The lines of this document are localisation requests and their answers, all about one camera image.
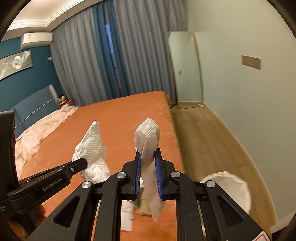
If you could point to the blue padded headboard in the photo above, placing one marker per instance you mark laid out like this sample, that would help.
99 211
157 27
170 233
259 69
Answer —
35 107

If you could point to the white paper towel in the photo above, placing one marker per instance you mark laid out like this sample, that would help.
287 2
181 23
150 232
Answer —
92 149

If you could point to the gold framed standing mirror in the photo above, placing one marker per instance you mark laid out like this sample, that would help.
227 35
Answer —
187 69

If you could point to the orange plush bed blanket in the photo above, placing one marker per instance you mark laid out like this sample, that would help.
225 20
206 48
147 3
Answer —
118 119

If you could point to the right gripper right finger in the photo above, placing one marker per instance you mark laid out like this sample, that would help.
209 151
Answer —
204 210

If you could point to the white patterned wrapper strip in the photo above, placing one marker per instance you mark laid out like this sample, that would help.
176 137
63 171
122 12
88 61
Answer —
146 140

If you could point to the grey blue curtains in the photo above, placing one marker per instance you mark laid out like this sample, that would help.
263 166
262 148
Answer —
117 48

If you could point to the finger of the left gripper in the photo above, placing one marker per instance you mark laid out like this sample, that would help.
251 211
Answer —
75 166

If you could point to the wall switch plate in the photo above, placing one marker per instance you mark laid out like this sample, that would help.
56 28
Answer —
251 61

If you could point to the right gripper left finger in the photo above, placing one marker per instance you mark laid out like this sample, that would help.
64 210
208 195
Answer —
93 211

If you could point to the pink floral quilt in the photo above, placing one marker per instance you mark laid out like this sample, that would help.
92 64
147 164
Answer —
28 143

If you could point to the white comb package envelope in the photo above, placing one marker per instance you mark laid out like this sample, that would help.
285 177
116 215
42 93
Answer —
127 215

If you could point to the silver wall art panel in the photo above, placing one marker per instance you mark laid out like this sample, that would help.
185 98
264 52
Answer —
15 63

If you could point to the beige knotted stocking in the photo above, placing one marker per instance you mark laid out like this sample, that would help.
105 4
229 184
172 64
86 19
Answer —
143 207

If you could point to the white air conditioner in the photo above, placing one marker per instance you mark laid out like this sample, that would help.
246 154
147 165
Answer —
30 40

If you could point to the bedside clutter items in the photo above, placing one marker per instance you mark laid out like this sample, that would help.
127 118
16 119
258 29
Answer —
64 102

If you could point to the white bag lined trash bin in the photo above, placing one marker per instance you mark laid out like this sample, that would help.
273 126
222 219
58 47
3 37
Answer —
234 186

